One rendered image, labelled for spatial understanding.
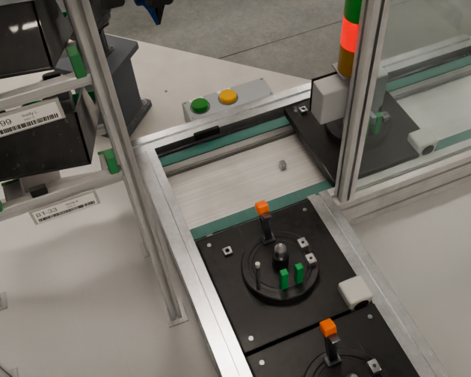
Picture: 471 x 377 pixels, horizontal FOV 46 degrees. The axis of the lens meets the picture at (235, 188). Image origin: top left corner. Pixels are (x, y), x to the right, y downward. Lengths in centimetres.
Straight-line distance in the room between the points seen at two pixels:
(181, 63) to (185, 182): 48
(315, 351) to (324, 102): 41
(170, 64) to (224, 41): 151
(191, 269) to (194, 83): 64
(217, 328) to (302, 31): 235
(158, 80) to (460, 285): 92
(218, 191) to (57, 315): 41
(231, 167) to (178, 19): 213
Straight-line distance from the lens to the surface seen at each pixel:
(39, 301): 120
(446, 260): 121
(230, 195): 118
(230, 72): 155
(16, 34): 65
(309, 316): 98
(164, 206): 114
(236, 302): 99
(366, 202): 117
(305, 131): 123
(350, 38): 87
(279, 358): 95
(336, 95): 93
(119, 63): 131
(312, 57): 296
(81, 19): 59
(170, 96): 150
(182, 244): 108
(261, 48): 302
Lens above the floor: 185
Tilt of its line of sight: 52 degrees down
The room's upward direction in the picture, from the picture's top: 5 degrees counter-clockwise
